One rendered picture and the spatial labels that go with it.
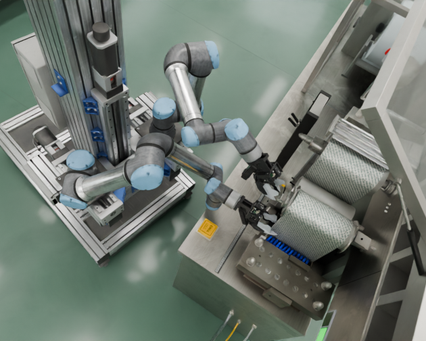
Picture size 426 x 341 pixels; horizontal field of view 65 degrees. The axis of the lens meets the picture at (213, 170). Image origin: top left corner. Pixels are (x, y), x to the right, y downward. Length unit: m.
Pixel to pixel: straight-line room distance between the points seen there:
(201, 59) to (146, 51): 2.16
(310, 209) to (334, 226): 0.11
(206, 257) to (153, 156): 0.56
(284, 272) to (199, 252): 0.39
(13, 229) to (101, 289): 0.75
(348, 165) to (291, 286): 0.55
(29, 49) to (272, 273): 1.46
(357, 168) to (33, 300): 2.06
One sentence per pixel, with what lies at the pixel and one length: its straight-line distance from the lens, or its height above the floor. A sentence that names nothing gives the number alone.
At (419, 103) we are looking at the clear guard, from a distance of 0.94.
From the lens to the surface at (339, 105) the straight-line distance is 2.26.
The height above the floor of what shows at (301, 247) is 1.08.
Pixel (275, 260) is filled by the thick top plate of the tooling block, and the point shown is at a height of 1.03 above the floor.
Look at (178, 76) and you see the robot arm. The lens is 1.37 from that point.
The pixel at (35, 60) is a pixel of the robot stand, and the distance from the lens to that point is 1.76.
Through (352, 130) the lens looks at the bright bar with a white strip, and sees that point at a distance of 1.45.
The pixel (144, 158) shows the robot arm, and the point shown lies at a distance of 1.28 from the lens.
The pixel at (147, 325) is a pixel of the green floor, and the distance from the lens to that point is 2.43.
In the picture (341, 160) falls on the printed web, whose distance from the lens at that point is 1.41.
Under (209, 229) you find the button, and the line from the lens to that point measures 1.60.
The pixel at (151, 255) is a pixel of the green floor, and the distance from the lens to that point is 2.50.
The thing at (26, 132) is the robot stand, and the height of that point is 0.21.
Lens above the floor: 2.42
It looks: 60 degrees down
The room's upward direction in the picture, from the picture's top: 19 degrees clockwise
